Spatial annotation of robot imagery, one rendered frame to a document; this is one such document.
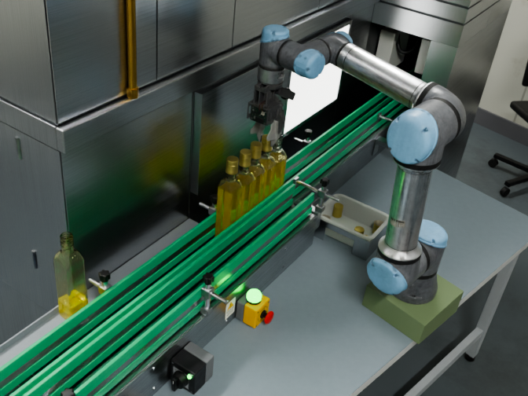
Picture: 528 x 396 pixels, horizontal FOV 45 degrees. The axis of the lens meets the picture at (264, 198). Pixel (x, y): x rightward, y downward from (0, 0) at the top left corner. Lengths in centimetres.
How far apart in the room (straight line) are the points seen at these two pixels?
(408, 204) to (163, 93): 68
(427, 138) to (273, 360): 74
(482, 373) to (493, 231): 77
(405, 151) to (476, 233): 99
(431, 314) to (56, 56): 122
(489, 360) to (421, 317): 121
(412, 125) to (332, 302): 72
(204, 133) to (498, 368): 179
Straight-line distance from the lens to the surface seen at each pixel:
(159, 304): 170
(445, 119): 154
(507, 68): 485
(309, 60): 168
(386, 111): 272
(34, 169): 163
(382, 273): 174
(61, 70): 144
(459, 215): 252
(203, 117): 183
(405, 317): 193
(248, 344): 184
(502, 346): 318
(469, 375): 299
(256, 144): 189
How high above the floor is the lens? 211
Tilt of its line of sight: 35 degrees down
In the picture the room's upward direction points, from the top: 7 degrees clockwise
